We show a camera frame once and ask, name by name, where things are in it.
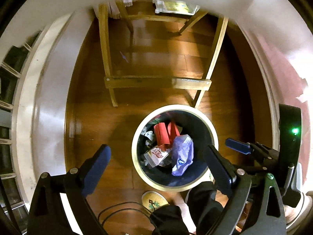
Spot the metal window grille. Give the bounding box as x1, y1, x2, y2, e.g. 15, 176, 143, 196
1, 31, 41, 234

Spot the left yellow slipper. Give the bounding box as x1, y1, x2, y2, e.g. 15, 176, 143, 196
142, 191, 169, 212

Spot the cartoon monster tablecloth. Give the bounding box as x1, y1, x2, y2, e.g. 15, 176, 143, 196
1, 0, 312, 63

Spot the dark blue trash bin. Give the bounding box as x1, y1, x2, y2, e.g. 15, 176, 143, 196
132, 105, 219, 192

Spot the red cardboard box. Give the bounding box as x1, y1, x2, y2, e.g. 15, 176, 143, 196
154, 121, 180, 149

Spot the person right hand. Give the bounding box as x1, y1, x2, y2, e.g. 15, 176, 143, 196
284, 191, 312, 234

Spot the purple plastic bag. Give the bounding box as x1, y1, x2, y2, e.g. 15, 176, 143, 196
171, 134, 194, 177

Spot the red white carton box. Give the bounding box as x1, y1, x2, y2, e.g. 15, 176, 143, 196
144, 146, 172, 168

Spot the wooden folding table frame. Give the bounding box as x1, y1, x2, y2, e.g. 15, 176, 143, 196
97, 0, 229, 107

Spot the pink bed cover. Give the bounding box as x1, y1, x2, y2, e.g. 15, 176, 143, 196
242, 30, 312, 190

